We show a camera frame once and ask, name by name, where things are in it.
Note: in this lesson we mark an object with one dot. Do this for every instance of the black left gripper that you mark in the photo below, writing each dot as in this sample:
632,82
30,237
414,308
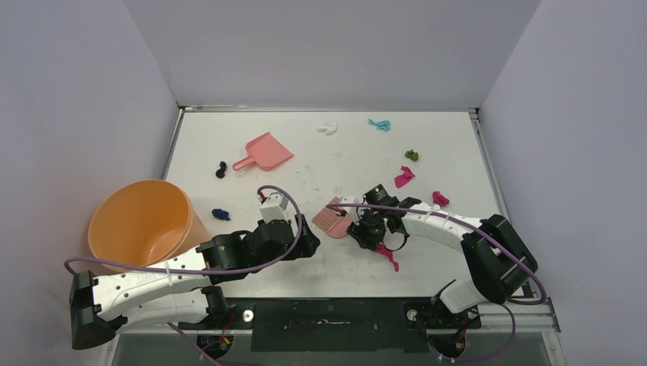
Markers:
307,246

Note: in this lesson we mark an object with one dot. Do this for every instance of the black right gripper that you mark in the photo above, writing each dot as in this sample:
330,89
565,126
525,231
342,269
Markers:
361,231

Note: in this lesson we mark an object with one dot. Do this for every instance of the pink plastic hand brush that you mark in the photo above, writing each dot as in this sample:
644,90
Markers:
334,222

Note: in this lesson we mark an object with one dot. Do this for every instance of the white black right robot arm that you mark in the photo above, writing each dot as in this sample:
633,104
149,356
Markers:
498,260

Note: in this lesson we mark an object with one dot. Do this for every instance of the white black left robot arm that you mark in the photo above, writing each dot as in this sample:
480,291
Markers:
182,289

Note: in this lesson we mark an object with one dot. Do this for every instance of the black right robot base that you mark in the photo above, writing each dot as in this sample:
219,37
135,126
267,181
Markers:
444,331

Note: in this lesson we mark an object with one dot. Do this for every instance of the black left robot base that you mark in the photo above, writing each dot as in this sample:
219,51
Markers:
220,315

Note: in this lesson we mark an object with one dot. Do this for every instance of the magenta paper scrap near brush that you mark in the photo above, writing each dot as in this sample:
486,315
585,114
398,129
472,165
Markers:
382,250

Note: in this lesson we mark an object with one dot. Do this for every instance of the dark blue paper scrap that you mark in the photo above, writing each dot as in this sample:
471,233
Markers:
220,214

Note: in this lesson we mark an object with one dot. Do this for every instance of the magenta paper scrap far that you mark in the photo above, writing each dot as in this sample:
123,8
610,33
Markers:
404,177

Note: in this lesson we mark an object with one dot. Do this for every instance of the magenta paper scrap right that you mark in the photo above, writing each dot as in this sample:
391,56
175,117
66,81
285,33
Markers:
439,199

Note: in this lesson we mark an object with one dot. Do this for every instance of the black paper scrap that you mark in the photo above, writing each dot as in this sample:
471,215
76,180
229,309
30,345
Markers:
221,172

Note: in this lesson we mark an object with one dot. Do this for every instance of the pink plastic dustpan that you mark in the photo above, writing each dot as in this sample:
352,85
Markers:
265,151

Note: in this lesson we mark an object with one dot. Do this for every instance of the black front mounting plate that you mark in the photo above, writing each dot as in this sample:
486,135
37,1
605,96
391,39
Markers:
365,324

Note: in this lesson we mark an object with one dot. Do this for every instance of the green paper scrap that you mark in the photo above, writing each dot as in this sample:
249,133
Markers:
412,155

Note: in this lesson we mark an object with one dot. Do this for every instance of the cyan paper scrap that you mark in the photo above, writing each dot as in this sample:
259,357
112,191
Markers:
383,125

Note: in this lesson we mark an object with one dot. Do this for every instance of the white paper scrap far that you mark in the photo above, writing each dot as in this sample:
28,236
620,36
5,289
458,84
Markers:
328,128

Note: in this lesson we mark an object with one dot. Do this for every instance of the orange plastic bucket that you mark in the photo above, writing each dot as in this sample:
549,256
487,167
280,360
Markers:
144,223

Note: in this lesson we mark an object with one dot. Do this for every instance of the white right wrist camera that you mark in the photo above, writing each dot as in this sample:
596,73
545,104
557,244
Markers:
349,204

